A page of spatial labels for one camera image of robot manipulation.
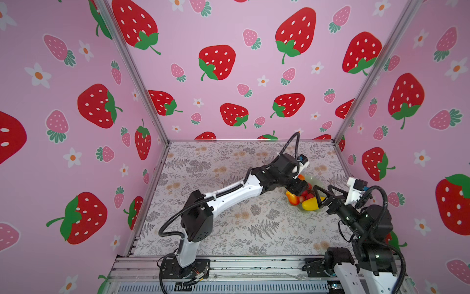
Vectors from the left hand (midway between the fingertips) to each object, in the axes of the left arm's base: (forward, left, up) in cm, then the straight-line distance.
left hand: (304, 182), depth 75 cm
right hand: (-7, -2, +7) cm, 10 cm away
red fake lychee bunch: (+4, -6, -17) cm, 18 cm away
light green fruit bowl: (+9, -13, -16) cm, 22 cm away
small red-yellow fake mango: (0, +2, -15) cm, 15 cm away
